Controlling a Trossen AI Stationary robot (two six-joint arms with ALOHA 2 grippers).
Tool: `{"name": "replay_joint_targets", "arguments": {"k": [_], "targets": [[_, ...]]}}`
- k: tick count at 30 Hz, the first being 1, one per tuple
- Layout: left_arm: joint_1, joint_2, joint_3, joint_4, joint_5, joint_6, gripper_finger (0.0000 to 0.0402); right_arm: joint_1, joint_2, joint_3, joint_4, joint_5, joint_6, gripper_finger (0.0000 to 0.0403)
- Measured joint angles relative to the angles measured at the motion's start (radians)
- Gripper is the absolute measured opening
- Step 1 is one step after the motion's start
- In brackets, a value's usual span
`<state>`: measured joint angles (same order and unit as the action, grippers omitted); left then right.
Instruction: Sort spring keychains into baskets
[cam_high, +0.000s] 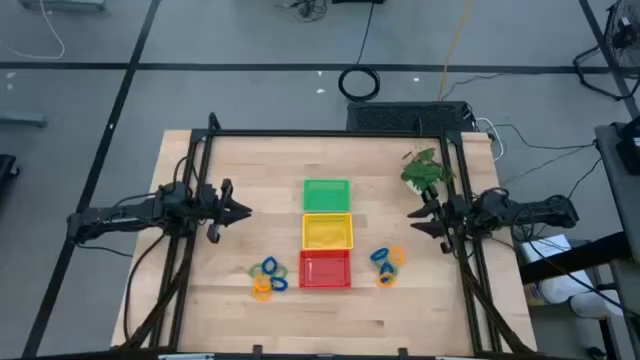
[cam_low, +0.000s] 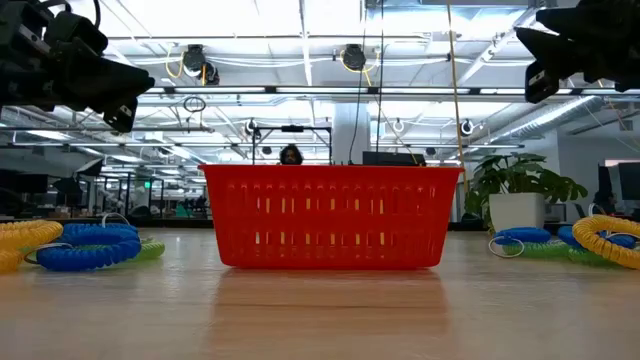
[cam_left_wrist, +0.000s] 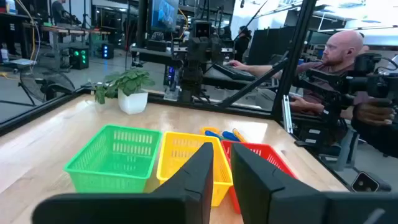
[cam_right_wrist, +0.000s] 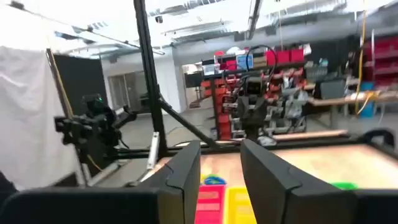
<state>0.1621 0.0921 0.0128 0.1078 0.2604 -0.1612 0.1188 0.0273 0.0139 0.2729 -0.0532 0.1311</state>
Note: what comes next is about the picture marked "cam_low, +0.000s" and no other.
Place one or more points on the dark office monitors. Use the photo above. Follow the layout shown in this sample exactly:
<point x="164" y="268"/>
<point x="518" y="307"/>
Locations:
<point x="630" y="180"/>

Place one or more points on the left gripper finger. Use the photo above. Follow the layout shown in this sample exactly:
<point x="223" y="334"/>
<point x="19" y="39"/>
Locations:
<point x="121" y="117"/>
<point x="110" y="80"/>

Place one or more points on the black background stand frame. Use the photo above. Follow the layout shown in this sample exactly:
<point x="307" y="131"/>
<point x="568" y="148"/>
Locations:
<point x="292" y="128"/>

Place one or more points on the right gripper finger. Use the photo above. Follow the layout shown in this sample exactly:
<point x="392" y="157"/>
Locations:
<point x="547" y="47"/>
<point x="540" y="82"/>

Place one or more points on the person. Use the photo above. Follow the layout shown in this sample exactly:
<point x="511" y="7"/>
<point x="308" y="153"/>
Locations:
<point x="605" y="202"/>
<point x="291" y="155"/>

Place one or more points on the black background monitor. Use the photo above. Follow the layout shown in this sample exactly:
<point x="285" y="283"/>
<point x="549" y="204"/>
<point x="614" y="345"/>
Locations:
<point x="395" y="159"/>

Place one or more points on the red plastic basket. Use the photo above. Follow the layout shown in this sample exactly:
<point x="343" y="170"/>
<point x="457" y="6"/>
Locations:
<point x="330" y="222"/>

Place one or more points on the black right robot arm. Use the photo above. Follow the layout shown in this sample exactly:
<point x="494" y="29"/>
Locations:
<point x="635" y="50"/>

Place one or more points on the green plant in white pot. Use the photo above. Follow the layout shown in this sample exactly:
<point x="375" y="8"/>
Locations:
<point x="517" y="215"/>

